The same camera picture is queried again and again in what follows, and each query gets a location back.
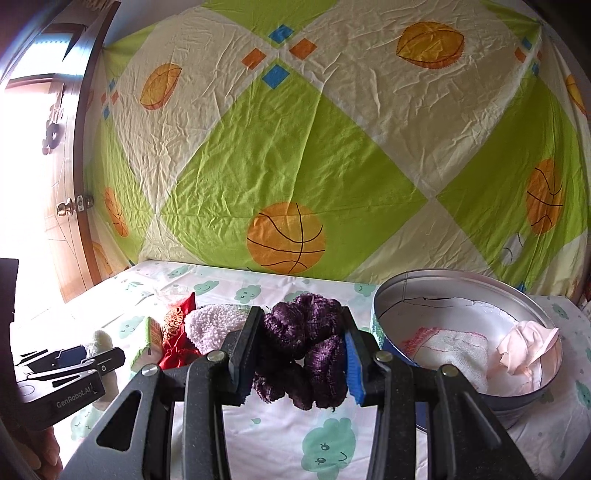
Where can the white towel with red edge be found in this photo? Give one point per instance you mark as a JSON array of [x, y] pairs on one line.
[[448, 350]]

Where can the purple chenille cloth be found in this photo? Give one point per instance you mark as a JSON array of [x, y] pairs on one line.
[[295, 332]]

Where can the person's left hand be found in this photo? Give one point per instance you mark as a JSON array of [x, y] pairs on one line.
[[46, 457]]

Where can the clear plastic bag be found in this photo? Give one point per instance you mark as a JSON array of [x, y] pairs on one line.
[[168, 295]]

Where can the floral patterned pillow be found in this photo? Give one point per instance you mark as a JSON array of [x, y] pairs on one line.
[[587, 300]]

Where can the pink fluffy towel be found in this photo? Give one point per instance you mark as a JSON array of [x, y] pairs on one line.
[[212, 327]]

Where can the brass door knob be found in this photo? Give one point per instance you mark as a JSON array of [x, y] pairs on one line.
[[65, 206]]

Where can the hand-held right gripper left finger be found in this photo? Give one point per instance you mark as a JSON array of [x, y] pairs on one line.
[[244, 341]]

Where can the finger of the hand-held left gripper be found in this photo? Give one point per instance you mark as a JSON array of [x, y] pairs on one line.
[[74, 356], [108, 362]]

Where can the round metal tin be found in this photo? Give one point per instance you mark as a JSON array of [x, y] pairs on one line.
[[461, 286]]

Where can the white sponge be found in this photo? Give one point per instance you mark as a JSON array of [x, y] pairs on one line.
[[104, 341]]

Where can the purple door ornament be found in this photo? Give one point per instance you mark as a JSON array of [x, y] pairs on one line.
[[51, 136]]

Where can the red pouch with gold pattern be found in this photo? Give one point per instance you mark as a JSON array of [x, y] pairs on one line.
[[178, 323]]

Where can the pale pink cloth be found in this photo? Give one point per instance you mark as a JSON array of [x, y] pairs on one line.
[[526, 346]]

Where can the hanging basketball print sheet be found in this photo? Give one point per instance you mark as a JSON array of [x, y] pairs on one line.
[[323, 161]]

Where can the green packet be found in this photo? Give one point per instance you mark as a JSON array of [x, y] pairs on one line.
[[152, 334]]

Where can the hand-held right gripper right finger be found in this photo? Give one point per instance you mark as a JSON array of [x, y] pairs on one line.
[[353, 364]]

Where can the wooden door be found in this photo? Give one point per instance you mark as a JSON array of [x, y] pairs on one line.
[[69, 258]]

